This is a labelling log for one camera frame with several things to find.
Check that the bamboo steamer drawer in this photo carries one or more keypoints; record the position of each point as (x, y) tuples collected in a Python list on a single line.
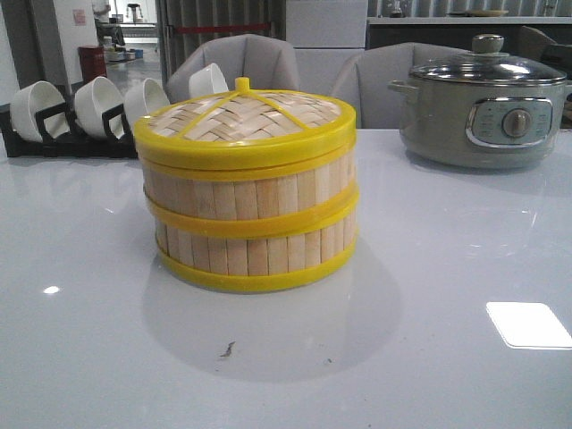
[(258, 265), (255, 203)]

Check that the woven bamboo steamer lid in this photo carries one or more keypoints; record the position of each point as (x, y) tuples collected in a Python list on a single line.
[(245, 129)]

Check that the grey chair left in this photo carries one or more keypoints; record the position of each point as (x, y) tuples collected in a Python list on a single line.
[(269, 63)]

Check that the grey chair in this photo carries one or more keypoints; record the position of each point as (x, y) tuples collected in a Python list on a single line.
[(363, 80), (269, 63)]

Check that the white bowl rightmost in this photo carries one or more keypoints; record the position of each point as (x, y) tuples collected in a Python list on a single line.
[(207, 81)]

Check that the white bowl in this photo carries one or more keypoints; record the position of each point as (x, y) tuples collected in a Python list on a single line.
[(143, 99), (27, 102), (91, 101), (207, 81)]

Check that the grey chair right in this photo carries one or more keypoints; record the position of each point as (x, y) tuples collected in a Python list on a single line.
[(363, 80)]

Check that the white cabinet background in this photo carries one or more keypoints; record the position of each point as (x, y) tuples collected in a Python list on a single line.
[(324, 35)]

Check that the grey electric cooking pot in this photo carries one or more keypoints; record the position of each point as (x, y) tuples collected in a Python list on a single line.
[(480, 126)]

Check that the black bowl rack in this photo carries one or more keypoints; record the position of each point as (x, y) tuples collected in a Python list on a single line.
[(63, 136)]

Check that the red bin background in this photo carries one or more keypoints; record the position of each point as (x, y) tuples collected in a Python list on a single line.
[(92, 62)]

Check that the glass pot lid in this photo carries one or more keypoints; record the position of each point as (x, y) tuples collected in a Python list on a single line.
[(486, 64)]

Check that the white bowl far left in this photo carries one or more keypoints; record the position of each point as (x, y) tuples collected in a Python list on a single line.
[(27, 102)]

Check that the person in background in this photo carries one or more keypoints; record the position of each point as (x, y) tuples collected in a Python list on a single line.
[(101, 10)]

